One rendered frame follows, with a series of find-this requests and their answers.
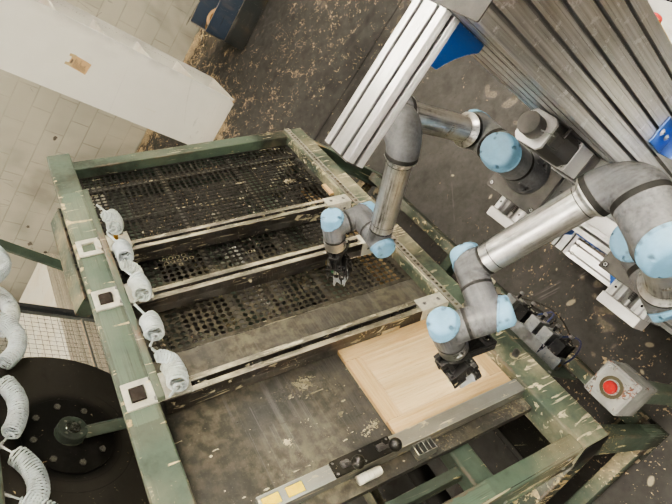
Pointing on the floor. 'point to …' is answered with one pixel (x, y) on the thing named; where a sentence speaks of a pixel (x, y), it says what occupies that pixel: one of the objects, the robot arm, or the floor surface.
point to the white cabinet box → (109, 69)
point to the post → (661, 394)
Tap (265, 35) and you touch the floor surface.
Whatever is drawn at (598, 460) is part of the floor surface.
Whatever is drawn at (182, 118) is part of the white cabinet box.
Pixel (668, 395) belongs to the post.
